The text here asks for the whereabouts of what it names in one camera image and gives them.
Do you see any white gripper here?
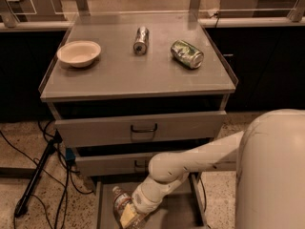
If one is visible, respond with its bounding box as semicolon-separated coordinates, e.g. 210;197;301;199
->
120;186;162;228

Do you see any clear plastic water bottle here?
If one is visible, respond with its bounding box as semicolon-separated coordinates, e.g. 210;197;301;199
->
112;186;146;229

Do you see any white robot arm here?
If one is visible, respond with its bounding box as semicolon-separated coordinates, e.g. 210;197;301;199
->
120;109;305;229

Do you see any bottom grey drawer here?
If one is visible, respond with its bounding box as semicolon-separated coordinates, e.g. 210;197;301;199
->
92;174;208;229

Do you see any grey drawer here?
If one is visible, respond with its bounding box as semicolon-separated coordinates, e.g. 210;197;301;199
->
74;148;214;177
55;111;226;148
92;174;208;229

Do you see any middle grey drawer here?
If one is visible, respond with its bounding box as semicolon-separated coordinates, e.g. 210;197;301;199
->
74;148;214;177

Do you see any top grey drawer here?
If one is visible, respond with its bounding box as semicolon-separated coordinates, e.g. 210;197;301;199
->
55;111;226;148

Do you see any grey drawer cabinet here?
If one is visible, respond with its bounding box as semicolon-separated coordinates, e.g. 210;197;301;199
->
38;10;239;229

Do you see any blue power box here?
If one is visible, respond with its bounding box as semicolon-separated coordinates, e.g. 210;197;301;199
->
65;148;75;163

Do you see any black stand leg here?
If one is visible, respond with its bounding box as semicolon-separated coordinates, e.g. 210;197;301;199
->
14;132;62;218

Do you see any white paper bowl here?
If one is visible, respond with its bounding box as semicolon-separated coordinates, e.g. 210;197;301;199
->
56;41;101;68

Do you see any green soda can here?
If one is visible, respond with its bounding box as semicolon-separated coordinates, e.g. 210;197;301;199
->
171;40;204;70

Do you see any silver slim can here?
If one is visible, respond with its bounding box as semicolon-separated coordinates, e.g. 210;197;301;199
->
133;26;150;55

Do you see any clear acrylic guard panel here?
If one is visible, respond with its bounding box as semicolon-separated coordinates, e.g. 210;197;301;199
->
15;0;305;31

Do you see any grey background desk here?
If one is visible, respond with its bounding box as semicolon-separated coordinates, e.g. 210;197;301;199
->
219;0;297;18

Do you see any black middle drawer handle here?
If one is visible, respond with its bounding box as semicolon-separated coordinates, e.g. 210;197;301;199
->
133;159;149;173

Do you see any black drawer handle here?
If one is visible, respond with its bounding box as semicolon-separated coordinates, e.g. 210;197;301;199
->
130;123;158;134
133;159;149;173

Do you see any black floor cable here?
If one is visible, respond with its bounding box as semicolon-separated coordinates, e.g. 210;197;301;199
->
0;119;94;229

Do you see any black top drawer handle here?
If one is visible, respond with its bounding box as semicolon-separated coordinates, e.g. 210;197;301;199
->
130;123;158;134

